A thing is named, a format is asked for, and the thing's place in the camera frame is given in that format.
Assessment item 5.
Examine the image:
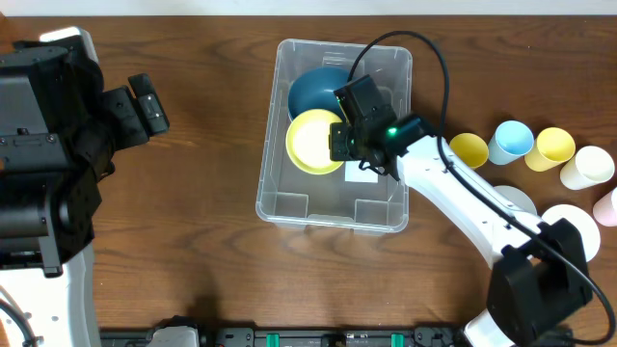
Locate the yellow bowl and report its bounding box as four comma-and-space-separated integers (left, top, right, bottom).
285, 109, 343, 175

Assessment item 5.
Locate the dark blue bowl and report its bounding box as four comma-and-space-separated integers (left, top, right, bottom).
287, 67, 349, 121

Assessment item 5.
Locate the grey bowl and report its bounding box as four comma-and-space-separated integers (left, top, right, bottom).
495, 185, 537, 215

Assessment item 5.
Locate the white bowl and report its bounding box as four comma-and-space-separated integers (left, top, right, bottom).
541, 204, 601, 262

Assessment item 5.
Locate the pink cup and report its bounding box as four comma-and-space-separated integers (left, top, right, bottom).
592, 188, 617, 227

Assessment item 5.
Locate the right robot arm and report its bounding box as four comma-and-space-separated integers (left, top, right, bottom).
330, 104, 594, 346

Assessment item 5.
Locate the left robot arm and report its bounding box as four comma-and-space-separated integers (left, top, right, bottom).
1, 27, 170, 346

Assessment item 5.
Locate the white label in container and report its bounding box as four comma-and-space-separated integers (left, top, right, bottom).
344, 161, 379, 183

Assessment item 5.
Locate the clear plastic storage container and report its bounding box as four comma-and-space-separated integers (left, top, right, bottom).
255, 39, 413, 234

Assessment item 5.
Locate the yellow cup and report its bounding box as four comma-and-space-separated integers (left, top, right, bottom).
449, 133, 489, 170
524, 127, 576, 172

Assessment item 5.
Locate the light blue cup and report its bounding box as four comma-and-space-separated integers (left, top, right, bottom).
488, 120, 534, 166

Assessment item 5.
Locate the cream cup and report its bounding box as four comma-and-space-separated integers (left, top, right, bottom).
560, 146, 615, 190

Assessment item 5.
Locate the right black cable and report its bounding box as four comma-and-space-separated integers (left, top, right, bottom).
346, 30, 617, 346

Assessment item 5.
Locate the black cable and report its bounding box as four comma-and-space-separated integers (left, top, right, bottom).
346, 30, 617, 346
0, 288, 40, 347

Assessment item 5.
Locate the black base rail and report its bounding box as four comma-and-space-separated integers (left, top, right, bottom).
100, 316, 469, 347

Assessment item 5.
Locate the left black cable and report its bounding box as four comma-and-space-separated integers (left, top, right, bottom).
0, 288, 40, 347

